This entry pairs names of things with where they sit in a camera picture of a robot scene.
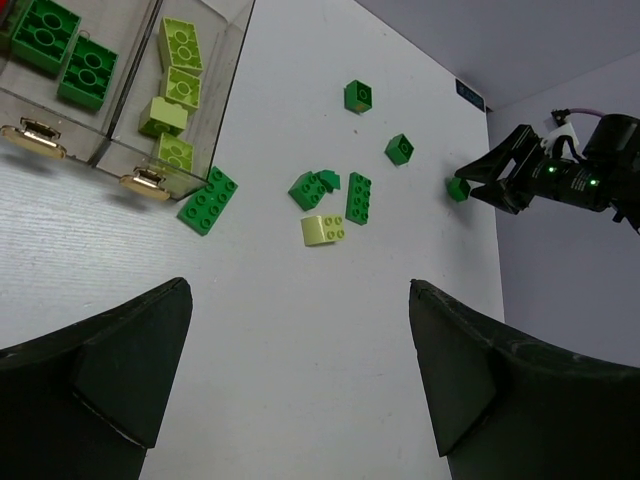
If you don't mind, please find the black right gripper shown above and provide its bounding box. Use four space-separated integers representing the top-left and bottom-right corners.
454 124 617 215

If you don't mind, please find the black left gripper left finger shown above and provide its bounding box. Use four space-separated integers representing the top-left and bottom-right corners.
1 278 193 479

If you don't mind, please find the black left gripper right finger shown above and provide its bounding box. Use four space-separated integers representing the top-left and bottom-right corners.
409 280 639 479

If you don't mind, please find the lime 2x2 lego brick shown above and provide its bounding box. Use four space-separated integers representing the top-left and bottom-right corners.
153 132 194 172
160 67 201 115

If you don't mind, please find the lime small lego brick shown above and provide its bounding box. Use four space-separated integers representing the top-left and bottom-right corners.
138 96 188 138

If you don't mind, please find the green rounded lego brick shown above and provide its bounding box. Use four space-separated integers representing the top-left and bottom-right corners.
57 36 119 111

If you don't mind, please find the lime 2x3 lego brick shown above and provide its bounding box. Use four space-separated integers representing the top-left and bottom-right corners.
158 16 204 77

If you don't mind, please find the green 2x3 lego brick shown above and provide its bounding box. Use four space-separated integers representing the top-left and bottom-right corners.
10 0 81 75
345 172 372 225

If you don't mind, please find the green curved lego brick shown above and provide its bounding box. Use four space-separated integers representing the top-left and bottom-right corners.
315 169 341 193

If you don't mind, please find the green square lego brick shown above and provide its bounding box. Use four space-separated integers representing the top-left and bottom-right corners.
446 177 471 203
344 80 373 114
385 133 414 166

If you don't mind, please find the blue table label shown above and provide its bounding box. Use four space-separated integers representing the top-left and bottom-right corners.
455 79 486 112

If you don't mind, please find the lime rounded lego brick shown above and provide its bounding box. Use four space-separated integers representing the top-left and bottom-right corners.
301 215 345 247

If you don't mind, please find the green 2x2 lego brick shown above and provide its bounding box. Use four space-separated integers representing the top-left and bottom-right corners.
288 171 327 211

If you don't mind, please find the green 2x4 lego brick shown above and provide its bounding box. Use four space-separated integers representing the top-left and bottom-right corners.
177 166 238 236

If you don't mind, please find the smoky clear middle container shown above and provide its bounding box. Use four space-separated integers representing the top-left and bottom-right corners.
1 0 162 166

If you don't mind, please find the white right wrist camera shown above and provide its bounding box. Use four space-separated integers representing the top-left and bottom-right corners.
540 122 583 161

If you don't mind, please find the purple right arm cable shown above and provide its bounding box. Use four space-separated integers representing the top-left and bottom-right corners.
552 106 606 124

